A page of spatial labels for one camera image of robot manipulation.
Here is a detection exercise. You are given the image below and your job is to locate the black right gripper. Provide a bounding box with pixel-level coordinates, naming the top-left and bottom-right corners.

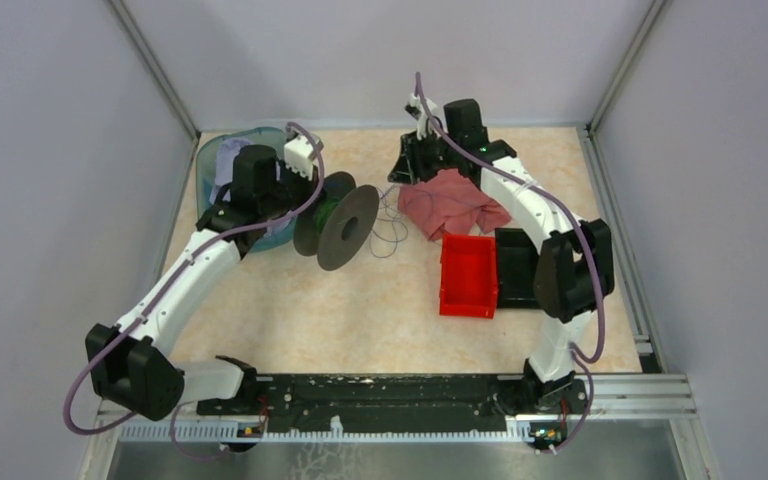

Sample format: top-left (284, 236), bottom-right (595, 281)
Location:
top-left (389, 126), bottom-right (462, 186)

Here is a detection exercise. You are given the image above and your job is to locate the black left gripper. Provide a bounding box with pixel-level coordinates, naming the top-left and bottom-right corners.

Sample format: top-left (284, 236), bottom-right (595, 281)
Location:
top-left (259, 157), bottom-right (330, 219)

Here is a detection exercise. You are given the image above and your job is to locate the thin blue wire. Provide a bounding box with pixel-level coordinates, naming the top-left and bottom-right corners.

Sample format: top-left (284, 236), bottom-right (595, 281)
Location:
top-left (367, 182), bottom-right (485, 260)

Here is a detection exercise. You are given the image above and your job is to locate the black cable spool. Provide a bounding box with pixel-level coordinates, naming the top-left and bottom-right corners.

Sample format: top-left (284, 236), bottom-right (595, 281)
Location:
top-left (293, 171), bottom-right (379, 271)

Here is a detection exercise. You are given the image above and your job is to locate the red plastic bin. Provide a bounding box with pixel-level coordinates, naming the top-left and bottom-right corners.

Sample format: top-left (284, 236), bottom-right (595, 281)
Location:
top-left (439, 234), bottom-right (498, 319)

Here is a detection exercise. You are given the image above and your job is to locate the black plastic bin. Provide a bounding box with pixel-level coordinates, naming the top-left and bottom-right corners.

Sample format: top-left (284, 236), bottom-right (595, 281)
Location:
top-left (494, 228), bottom-right (539, 310)

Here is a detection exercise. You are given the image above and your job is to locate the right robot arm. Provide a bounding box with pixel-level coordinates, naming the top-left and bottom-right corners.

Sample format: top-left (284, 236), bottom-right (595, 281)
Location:
top-left (390, 93), bottom-right (615, 412)

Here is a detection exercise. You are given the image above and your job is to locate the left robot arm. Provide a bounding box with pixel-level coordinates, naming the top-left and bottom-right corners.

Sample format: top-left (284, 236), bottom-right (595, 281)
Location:
top-left (81, 137), bottom-right (324, 421)

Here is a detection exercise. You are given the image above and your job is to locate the teal plastic tray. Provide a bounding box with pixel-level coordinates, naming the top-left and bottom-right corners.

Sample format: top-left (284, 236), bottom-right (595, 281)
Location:
top-left (196, 126), bottom-right (286, 218)

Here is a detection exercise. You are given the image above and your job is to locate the pink cloth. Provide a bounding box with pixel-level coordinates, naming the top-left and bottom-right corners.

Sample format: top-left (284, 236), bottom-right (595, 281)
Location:
top-left (397, 169), bottom-right (512, 241)

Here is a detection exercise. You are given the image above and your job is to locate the lavender cloth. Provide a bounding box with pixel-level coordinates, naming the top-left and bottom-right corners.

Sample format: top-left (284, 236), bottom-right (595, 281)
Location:
top-left (208, 136), bottom-right (293, 249)

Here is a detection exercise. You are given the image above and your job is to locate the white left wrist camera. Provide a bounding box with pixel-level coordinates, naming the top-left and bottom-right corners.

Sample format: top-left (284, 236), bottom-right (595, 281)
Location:
top-left (283, 133), bottom-right (323, 181)

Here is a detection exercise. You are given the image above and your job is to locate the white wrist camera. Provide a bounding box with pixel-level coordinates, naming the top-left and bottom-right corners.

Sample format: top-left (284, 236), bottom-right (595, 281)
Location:
top-left (405, 93), bottom-right (439, 140)
top-left (283, 133), bottom-right (323, 181)

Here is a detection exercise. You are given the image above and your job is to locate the green wire on spool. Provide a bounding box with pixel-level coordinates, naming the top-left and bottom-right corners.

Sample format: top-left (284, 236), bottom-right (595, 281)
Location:
top-left (312, 198), bottom-right (340, 234)

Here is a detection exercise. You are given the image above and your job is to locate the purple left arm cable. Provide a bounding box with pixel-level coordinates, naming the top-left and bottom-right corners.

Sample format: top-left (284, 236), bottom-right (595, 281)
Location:
top-left (61, 121), bottom-right (327, 464)

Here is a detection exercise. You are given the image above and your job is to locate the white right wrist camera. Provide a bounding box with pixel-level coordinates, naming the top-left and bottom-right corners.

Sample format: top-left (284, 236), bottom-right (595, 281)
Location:
top-left (405, 93), bottom-right (439, 140)

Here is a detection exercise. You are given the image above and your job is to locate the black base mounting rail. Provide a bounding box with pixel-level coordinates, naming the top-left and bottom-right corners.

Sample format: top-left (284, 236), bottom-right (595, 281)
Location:
top-left (196, 374), bottom-right (588, 440)

